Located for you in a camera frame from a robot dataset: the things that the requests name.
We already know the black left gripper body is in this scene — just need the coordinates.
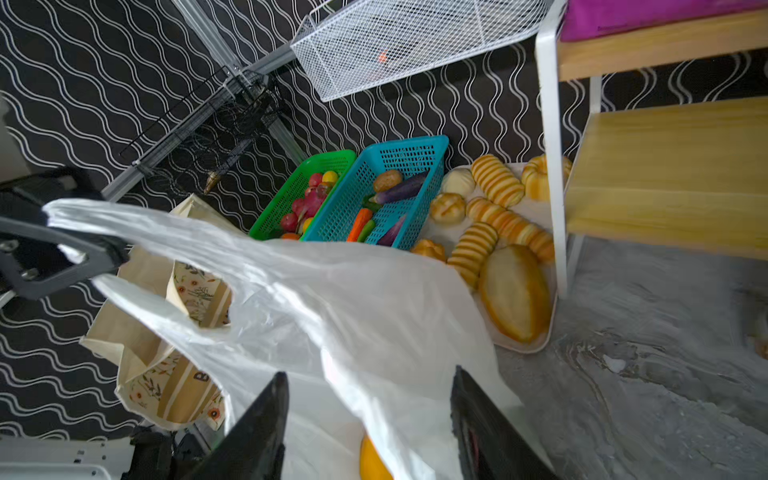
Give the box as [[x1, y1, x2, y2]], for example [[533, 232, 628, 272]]
[[1, 167, 129, 300]]

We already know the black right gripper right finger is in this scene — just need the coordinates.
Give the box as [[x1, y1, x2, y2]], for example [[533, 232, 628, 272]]
[[450, 366, 557, 480]]

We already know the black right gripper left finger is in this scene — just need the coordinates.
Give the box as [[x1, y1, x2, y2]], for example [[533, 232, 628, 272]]
[[185, 372, 290, 479]]

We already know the yellow orange pepper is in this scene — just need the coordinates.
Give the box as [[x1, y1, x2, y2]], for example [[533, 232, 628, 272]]
[[359, 435, 393, 480]]

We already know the cream canvas tote bag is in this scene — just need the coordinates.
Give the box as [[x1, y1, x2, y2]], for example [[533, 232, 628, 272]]
[[80, 193, 241, 385]]

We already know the white plastic bag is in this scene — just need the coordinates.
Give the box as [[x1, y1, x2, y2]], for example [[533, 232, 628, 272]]
[[44, 199, 547, 479]]

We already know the floral canvas tote bag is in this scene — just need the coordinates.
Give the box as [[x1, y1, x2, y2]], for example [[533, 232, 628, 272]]
[[117, 262, 232, 430]]

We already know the oval golden bread loaf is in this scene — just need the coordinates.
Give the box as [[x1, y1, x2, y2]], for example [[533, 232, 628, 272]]
[[478, 245, 550, 342]]

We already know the striped bread roll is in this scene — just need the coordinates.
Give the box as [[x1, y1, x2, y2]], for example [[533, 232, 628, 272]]
[[447, 222, 498, 292]]

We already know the knotted round bun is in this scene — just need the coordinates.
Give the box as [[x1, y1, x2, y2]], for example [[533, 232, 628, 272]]
[[410, 238, 447, 263]]

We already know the long striped bread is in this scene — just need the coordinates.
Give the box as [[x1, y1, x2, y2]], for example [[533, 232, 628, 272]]
[[466, 197, 555, 263]]

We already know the beige bread tray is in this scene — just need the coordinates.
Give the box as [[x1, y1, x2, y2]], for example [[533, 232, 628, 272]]
[[418, 198, 557, 354]]

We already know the dark purple eggplant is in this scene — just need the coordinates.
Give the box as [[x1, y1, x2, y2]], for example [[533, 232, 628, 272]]
[[376, 215, 407, 247]]

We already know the green plastic basket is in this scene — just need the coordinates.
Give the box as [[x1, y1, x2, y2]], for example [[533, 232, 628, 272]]
[[249, 150, 357, 241]]

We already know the teal plastic basket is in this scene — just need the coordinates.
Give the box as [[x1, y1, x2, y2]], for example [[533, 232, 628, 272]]
[[304, 135, 449, 250]]

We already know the green chili pepper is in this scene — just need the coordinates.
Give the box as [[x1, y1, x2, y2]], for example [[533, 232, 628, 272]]
[[357, 219, 376, 243]]

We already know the pink dragon fruit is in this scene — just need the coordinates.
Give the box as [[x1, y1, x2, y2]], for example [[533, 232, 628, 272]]
[[297, 182, 334, 221]]

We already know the orange carrot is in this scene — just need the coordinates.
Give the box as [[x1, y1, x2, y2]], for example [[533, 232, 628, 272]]
[[346, 208, 373, 242]]

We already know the pumpkin shaped bread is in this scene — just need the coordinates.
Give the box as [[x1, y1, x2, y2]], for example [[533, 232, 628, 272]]
[[521, 155, 550, 202]]

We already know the brown potato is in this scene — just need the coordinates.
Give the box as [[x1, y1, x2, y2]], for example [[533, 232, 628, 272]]
[[373, 170, 403, 193]]

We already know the white wooden two-tier shelf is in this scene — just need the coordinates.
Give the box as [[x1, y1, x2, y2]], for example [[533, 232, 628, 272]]
[[535, 1, 767, 298]]

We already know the left purple snack bag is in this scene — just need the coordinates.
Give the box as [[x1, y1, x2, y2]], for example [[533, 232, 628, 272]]
[[561, 0, 767, 42]]

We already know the black wire wall basket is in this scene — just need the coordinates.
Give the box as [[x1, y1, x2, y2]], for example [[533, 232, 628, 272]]
[[130, 73, 287, 184]]

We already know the white wire wall basket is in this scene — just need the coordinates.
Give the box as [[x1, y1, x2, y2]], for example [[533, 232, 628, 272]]
[[290, 1, 551, 102]]

